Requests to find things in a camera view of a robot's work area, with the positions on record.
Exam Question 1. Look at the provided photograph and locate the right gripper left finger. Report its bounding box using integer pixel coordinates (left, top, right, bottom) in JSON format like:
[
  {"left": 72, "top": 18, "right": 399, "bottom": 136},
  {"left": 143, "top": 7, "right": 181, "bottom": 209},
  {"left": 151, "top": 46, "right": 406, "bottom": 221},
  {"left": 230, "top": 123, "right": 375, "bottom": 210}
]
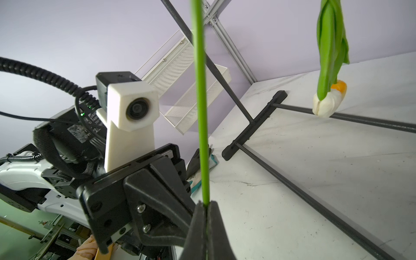
[{"left": 179, "top": 202, "right": 207, "bottom": 260}]

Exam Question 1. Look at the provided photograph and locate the yellow tulip group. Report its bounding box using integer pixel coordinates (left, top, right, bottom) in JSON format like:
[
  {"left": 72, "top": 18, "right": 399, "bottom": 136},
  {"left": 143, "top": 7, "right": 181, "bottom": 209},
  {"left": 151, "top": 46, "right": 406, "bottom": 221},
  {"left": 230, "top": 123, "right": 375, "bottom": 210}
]
[{"left": 331, "top": 80, "right": 347, "bottom": 96}]

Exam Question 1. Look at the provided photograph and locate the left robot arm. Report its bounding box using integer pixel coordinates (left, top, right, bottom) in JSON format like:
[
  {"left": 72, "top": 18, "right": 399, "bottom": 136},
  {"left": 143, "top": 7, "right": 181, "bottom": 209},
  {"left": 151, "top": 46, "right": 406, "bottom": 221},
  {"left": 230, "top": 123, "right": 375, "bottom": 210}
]
[{"left": 1, "top": 57, "right": 195, "bottom": 257}]

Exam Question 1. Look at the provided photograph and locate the white tulip group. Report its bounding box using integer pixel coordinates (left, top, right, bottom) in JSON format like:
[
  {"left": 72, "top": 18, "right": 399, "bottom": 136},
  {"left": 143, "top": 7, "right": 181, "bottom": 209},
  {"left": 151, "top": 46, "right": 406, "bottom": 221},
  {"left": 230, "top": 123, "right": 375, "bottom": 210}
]
[{"left": 313, "top": 0, "right": 349, "bottom": 118}]

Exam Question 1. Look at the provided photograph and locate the white mesh two-tier shelf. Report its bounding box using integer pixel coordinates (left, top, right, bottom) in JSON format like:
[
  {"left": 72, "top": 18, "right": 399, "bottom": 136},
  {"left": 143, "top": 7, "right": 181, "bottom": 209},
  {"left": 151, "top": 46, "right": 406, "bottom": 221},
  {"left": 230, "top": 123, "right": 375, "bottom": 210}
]
[{"left": 134, "top": 30, "right": 232, "bottom": 135}]

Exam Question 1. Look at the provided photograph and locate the blue tulip group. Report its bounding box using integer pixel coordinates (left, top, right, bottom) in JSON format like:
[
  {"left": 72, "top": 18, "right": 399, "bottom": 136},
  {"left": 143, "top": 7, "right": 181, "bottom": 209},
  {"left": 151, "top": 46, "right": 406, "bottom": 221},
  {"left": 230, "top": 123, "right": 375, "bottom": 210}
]
[{"left": 190, "top": 0, "right": 210, "bottom": 206}]

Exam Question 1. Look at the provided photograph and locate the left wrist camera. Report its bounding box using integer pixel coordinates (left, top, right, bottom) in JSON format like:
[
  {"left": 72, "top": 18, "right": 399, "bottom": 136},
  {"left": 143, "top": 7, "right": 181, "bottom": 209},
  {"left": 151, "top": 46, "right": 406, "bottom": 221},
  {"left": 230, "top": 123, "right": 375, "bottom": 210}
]
[{"left": 96, "top": 71, "right": 160, "bottom": 172}]

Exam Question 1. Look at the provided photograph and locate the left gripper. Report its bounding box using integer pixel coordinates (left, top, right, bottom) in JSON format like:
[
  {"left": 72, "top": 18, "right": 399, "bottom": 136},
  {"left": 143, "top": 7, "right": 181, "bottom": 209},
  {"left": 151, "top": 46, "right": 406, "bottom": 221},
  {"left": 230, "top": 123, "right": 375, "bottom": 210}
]
[{"left": 76, "top": 144, "right": 195, "bottom": 254}]

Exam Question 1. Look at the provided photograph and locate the black clothes rack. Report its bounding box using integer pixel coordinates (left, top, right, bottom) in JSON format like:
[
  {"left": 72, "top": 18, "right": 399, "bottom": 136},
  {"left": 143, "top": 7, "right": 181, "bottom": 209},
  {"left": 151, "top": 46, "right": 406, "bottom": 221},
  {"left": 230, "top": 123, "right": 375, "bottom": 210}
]
[{"left": 160, "top": 0, "right": 416, "bottom": 260}]

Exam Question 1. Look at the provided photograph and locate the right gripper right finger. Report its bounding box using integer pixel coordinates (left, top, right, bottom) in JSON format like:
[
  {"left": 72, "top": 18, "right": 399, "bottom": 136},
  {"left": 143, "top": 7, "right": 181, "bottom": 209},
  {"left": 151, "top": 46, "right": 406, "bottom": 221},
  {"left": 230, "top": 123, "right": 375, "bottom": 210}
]
[{"left": 207, "top": 201, "right": 236, "bottom": 260}]

